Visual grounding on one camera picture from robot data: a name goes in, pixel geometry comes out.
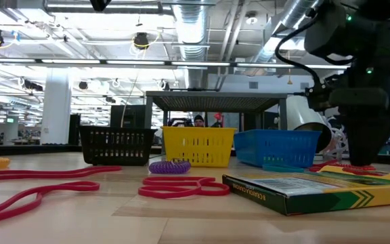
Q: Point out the person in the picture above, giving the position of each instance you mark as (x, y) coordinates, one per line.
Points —
(198, 120)

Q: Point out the yellow plastic basket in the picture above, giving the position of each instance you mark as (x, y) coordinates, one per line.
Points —
(181, 160)

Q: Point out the ceiling light strip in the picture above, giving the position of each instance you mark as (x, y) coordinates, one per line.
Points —
(130, 62)

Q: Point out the yellow green crayon box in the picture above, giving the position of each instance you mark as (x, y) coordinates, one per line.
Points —
(300, 200)

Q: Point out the white pillar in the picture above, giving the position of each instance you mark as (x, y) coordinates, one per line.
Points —
(56, 108)

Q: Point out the black plastic basket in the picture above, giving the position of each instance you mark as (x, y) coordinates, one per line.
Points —
(113, 160)

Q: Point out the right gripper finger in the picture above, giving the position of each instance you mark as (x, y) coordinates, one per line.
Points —
(371, 142)

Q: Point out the blue plastic basket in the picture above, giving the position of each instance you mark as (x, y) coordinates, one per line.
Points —
(276, 135)

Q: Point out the white plastic roll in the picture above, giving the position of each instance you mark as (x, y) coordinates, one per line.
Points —
(300, 112)

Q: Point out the grey perforated metal shelf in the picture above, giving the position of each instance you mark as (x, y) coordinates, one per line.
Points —
(215, 101)

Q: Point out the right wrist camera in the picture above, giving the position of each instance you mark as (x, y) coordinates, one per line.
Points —
(318, 98)

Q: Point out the silver ceiling duct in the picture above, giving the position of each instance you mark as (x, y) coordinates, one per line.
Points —
(283, 20)
(193, 30)

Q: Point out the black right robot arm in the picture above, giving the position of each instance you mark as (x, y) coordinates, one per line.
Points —
(378, 34)

